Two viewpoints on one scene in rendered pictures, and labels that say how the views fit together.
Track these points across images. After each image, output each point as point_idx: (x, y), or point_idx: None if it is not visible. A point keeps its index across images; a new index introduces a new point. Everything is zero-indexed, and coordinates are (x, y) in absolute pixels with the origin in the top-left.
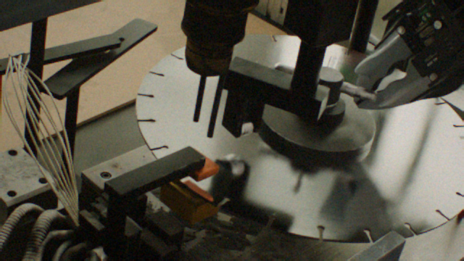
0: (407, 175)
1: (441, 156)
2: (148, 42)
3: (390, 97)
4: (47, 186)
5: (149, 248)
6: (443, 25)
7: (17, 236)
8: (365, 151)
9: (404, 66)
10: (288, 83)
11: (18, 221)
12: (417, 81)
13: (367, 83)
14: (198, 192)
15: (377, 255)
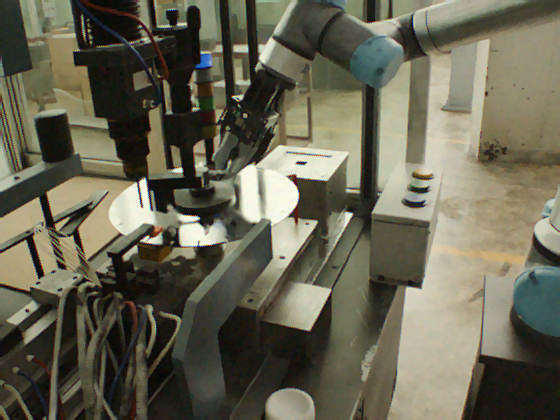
0: (259, 202)
1: (273, 189)
2: (108, 213)
3: (234, 164)
4: (78, 279)
5: (143, 284)
6: (248, 115)
7: (71, 313)
8: (233, 200)
9: None
10: (181, 175)
11: (67, 295)
12: (245, 152)
13: (221, 167)
14: (157, 244)
15: (259, 229)
